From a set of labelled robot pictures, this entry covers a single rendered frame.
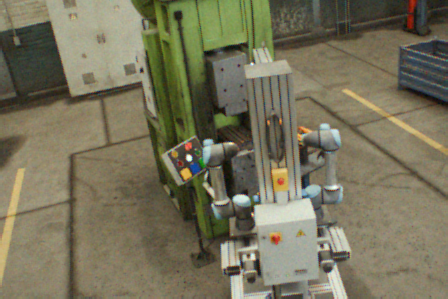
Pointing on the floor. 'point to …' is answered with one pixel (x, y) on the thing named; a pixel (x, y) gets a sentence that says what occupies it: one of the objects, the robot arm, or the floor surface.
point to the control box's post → (195, 216)
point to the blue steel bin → (425, 67)
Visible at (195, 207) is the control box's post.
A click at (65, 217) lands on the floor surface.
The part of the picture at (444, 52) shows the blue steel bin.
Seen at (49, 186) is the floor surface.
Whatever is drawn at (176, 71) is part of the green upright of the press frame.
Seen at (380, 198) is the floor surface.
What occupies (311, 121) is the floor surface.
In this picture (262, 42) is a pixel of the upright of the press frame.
